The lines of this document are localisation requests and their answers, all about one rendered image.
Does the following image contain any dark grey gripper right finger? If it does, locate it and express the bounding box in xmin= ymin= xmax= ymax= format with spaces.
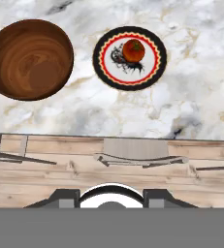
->
xmin=143 ymin=188 xmax=199 ymax=209

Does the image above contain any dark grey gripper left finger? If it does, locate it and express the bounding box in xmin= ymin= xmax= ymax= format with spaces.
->
xmin=24 ymin=188 xmax=81 ymax=209

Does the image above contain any brown wooden bowl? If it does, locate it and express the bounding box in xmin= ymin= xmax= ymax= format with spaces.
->
xmin=0 ymin=18 xmax=75 ymax=102

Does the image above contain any red tomato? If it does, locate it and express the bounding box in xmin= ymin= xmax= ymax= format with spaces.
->
xmin=121 ymin=38 xmax=146 ymax=64

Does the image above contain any white and black round object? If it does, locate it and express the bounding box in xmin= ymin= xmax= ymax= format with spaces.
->
xmin=79 ymin=182 xmax=144 ymax=209

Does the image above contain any black red white patterned plate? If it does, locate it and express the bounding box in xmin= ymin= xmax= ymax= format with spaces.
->
xmin=92 ymin=25 xmax=168 ymax=92

